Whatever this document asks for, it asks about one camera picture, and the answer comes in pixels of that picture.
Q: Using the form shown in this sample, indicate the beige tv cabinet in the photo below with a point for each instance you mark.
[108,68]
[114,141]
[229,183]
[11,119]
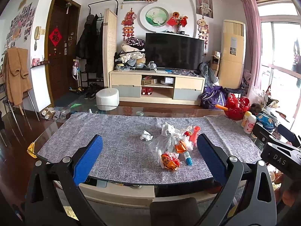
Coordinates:
[159,87]

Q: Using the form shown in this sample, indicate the orange foam stick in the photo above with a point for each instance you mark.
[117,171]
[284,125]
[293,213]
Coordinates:
[221,107]

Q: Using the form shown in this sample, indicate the round green wall plate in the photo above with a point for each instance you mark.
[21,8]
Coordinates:
[154,17]

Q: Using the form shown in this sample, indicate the beige standing air conditioner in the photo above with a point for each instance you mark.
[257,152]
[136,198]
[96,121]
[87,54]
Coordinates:
[233,47]

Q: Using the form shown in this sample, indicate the yellow cap cream bottle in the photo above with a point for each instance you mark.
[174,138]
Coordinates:
[245,118]

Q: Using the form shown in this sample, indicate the clear plastic bag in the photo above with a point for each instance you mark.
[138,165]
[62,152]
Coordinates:
[162,144]

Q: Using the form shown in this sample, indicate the white lotion bottle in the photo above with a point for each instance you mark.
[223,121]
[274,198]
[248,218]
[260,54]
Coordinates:
[250,123]

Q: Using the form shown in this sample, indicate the grey woven table mat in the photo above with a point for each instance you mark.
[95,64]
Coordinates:
[125,158]

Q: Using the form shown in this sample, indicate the dark brown door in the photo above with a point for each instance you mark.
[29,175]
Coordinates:
[63,14]

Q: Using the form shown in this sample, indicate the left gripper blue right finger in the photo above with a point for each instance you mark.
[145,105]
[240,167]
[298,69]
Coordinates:
[214,157]

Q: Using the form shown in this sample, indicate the purple bag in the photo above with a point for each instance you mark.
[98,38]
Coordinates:
[212,96]

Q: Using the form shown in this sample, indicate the red diamond door sign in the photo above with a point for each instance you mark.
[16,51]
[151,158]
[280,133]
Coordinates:
[55,36]

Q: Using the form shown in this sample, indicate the beige folding screen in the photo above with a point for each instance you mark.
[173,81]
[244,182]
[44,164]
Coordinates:
[109,44]

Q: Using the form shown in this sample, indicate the orange paper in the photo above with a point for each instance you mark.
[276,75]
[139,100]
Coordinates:
[181,147]

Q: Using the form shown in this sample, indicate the pink plastic vase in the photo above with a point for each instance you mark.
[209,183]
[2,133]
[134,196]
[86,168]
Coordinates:
[193,138]

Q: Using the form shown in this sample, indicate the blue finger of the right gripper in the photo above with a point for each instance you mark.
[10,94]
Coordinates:
[290,136]
[262,134]

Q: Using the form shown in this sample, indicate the person's right hand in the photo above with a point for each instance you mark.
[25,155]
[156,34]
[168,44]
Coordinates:
[289,195]

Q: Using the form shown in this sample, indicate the small white paper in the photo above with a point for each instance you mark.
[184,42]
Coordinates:
[146,136]

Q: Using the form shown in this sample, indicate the black hanging coats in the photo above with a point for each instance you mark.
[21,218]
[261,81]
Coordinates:
[90,45]

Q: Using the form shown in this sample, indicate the red cutout basket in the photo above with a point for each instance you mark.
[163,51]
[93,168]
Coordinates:
[236,107]

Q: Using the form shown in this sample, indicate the black flat television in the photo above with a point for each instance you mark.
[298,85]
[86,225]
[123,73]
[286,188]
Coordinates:
[168,50]

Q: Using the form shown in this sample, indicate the blue white small bottle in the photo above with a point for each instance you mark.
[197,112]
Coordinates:
[188,158]

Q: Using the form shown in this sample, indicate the white round stool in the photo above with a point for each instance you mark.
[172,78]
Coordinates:
[107,99]

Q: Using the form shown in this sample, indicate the pile of clothes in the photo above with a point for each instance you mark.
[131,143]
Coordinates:
[131,56]

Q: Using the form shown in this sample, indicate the pink curtain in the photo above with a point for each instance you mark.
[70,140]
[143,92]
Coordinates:
[254,34]

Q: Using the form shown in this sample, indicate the framed wall poster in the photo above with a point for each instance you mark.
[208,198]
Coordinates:
[204,8]

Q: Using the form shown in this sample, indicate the brown coat on chair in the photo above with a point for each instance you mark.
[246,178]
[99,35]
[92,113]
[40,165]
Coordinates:
[16,74]

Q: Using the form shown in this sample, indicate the red orange snack wrapper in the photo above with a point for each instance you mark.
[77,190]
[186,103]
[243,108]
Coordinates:
[170,161]

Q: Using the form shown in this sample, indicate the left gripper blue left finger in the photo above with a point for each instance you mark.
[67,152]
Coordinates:
[87,159]

